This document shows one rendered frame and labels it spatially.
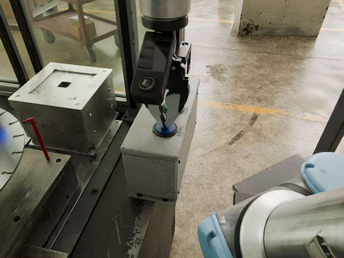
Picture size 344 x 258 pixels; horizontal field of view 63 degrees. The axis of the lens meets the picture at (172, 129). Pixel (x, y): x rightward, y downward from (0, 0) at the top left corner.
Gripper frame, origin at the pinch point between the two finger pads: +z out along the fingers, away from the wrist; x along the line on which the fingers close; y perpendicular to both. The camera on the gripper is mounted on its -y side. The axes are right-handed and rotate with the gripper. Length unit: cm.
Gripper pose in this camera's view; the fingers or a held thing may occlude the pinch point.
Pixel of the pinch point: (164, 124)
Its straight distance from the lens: 53.6
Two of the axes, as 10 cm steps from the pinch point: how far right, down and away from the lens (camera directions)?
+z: 0.0, 7.6, 6.5
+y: 2.2, -6.4, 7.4
